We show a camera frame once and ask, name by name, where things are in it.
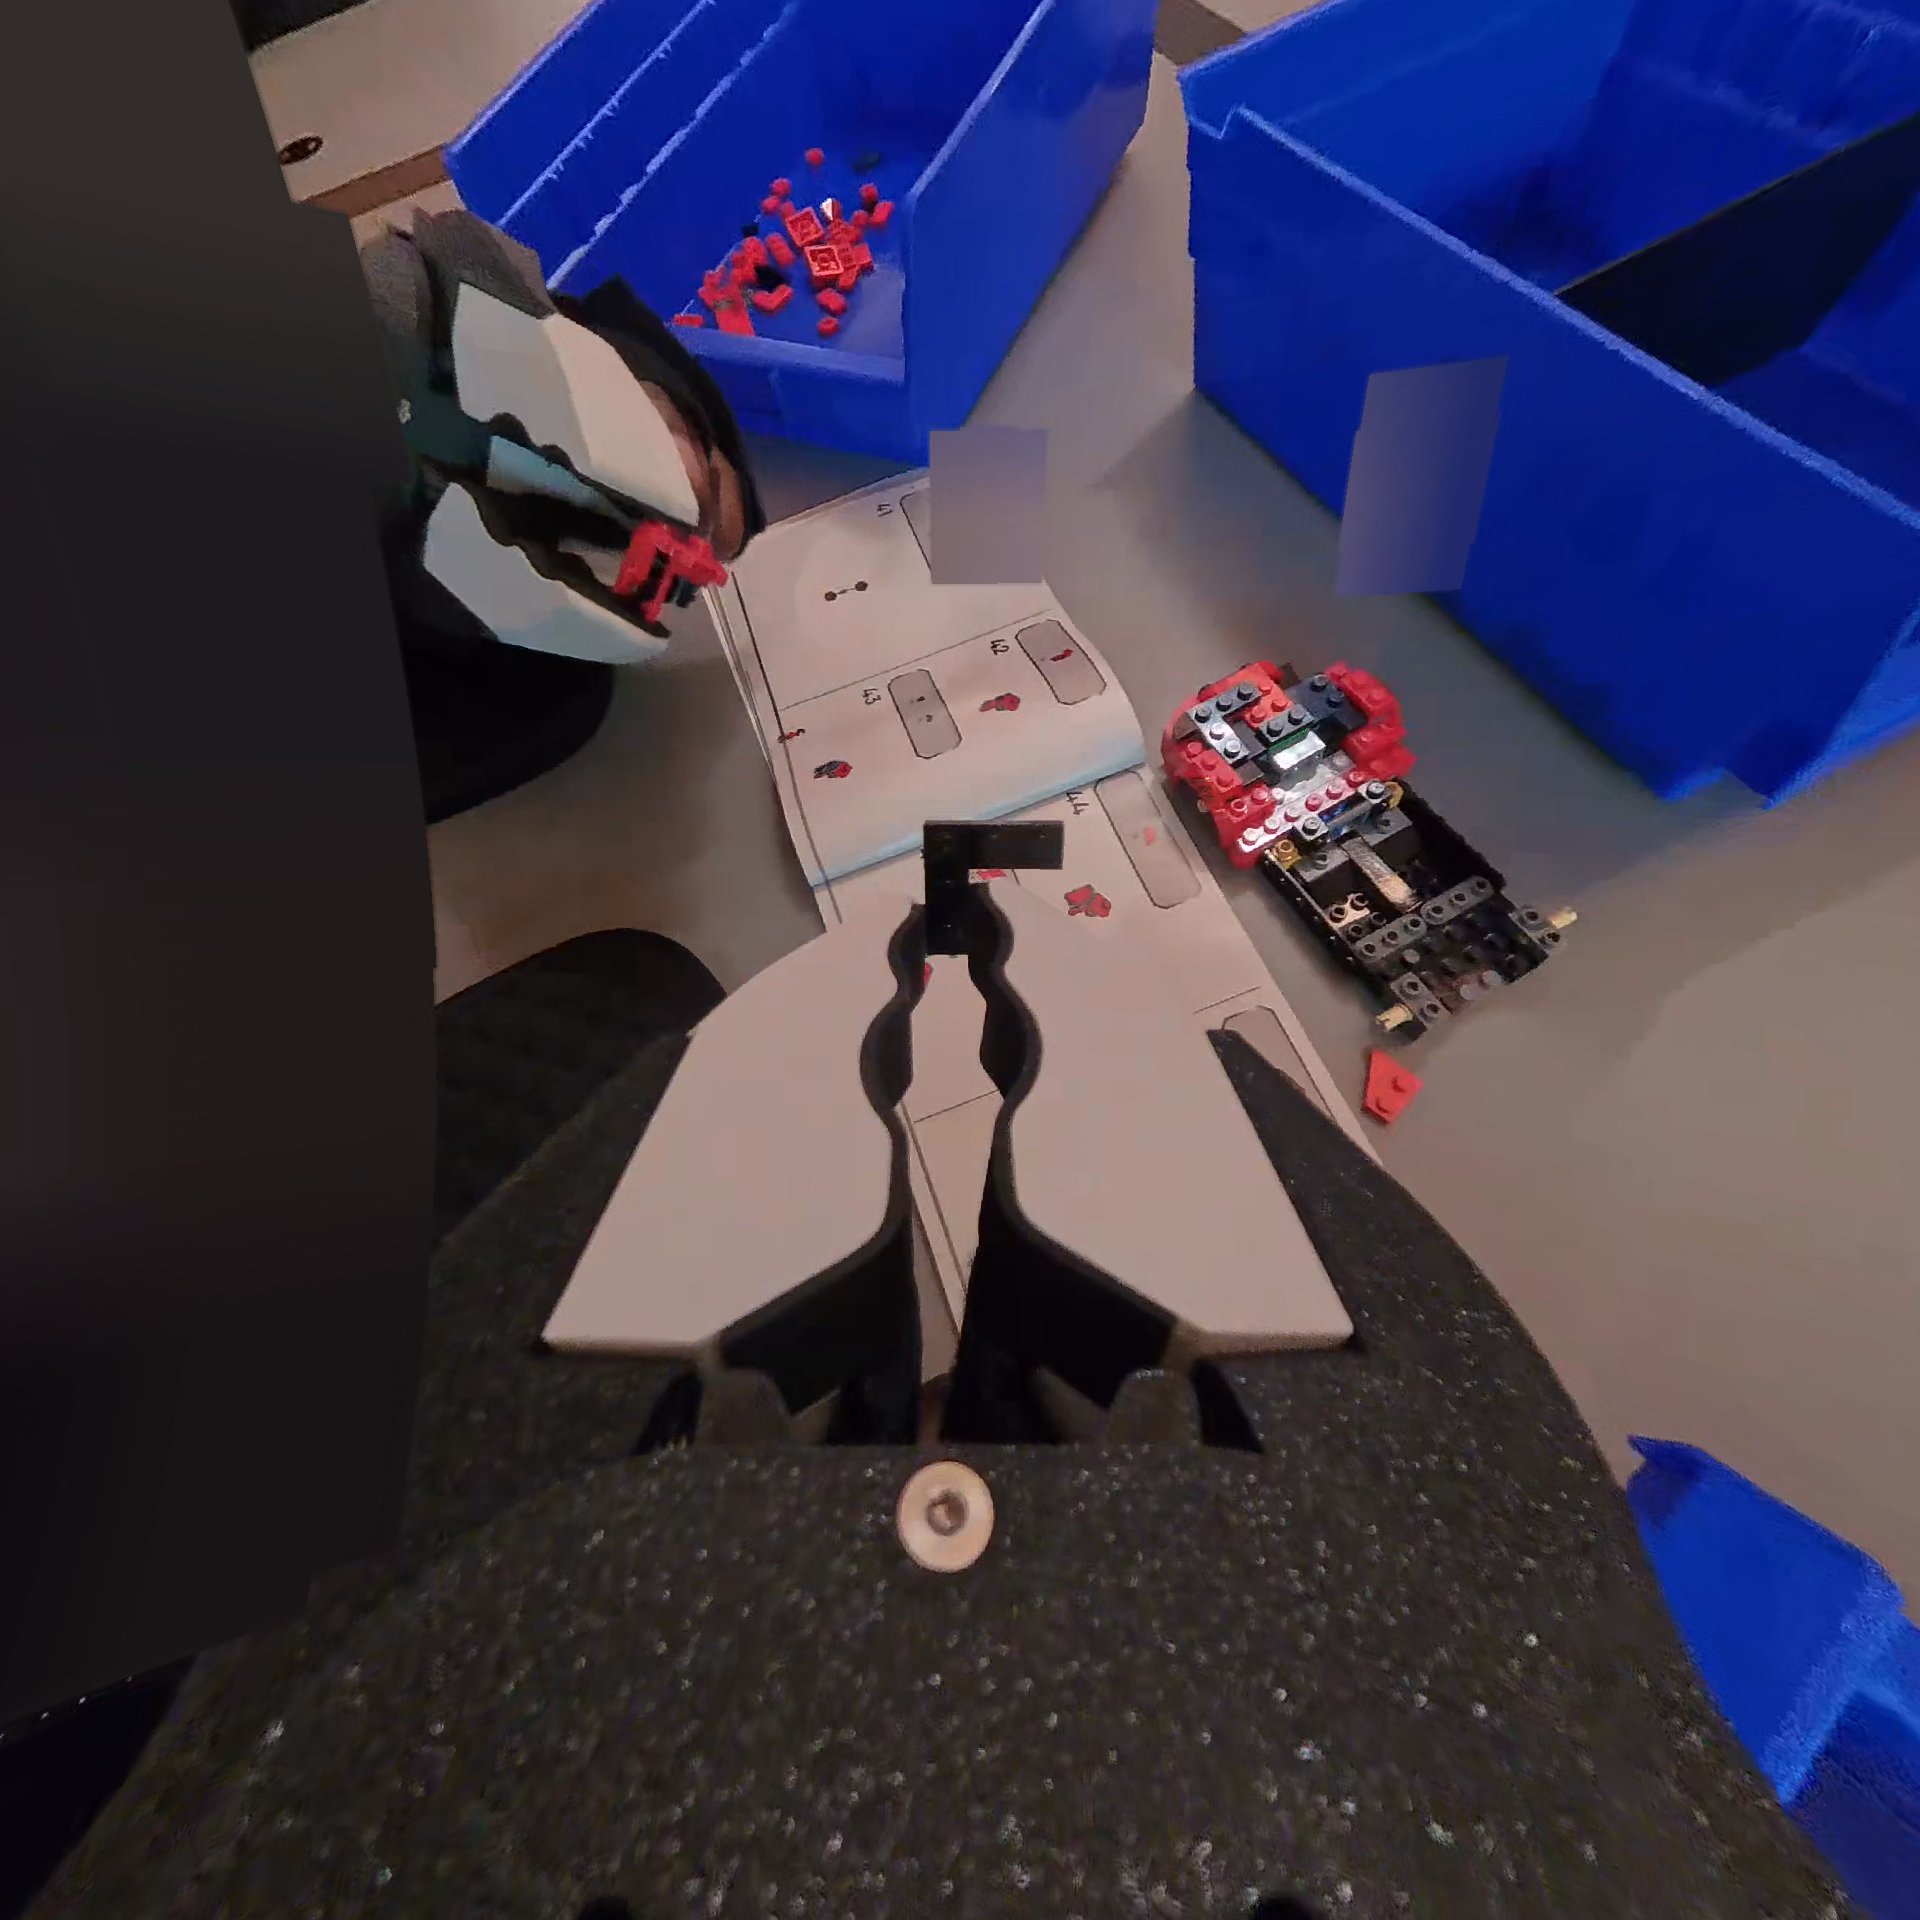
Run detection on black bin divider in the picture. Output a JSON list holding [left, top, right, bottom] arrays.
[[1555, 111, 1920, 390]]

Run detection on red lego assembly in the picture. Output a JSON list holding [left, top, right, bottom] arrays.
[[612, 522, 732, 620]]

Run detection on large blue divided bin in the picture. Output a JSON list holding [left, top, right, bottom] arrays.
[[1176, 0, 1920, 804]]

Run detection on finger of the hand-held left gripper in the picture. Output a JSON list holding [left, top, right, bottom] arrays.
[[445, 281, 709, 564], [420, 471, 677, 670]]

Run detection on pile of red lego pieces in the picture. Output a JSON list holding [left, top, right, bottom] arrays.
[[669, 143, 902, 343]]

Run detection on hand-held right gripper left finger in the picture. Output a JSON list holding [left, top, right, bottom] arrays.
[[540, 895, 935, 1364]]

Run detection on black angled lego piece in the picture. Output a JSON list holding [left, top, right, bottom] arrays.
[[922, 819, 1067, 958]]

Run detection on instruction booklet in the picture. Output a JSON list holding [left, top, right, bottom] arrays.
[[702, 468, 1385, 1309]]

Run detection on small blue plastic bin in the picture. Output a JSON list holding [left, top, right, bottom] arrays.
[[443, 0, 1158, 468]]

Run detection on partly built lego car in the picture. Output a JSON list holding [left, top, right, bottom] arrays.
[[1161, 659, 1578, 1039]]

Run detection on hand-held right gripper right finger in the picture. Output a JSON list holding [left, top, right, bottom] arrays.
[[965, 893, 1362, 1362]]

